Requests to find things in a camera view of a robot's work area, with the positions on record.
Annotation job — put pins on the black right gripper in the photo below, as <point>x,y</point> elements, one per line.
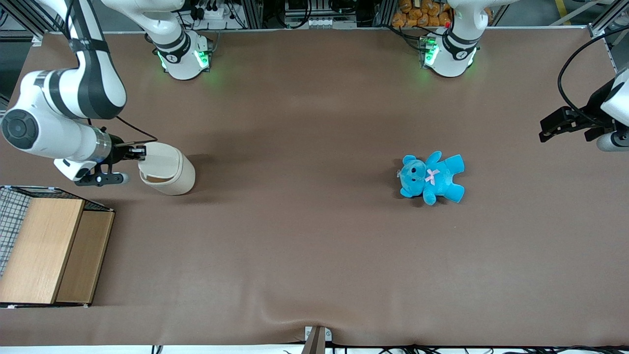
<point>116,150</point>

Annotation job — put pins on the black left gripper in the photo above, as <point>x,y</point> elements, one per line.
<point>593,114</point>

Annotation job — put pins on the beige swing trash can lid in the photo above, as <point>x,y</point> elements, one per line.
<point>164,160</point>

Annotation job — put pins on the beige cylindrical trash can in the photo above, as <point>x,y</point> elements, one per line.
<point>184,177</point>

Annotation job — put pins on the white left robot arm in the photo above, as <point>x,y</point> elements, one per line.
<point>452,54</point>

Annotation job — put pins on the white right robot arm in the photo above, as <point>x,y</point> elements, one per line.
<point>64,88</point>

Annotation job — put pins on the dark wooden board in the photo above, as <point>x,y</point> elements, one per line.
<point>83,260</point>

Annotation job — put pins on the light wooden board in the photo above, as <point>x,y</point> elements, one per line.
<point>39,250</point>

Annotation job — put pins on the checkered white cloth liner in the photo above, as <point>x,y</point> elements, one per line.
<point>10,221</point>

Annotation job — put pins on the blue plush teddy bear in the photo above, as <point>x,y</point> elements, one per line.
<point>440,179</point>

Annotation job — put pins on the white power strip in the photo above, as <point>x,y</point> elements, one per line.
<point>211,12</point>

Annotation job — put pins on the orange plush toys pile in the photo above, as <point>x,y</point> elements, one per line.
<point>417,14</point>

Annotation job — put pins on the brown table cloth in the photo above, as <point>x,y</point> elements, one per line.
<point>314,246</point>

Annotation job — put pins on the grey electronics rack unit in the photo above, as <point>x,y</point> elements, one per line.
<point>319,14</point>

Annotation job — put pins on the aluminium frame profile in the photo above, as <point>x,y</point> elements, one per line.
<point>602,24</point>
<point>19,22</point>

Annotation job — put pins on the metal table clamp bracket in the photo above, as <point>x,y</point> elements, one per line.
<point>317,339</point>

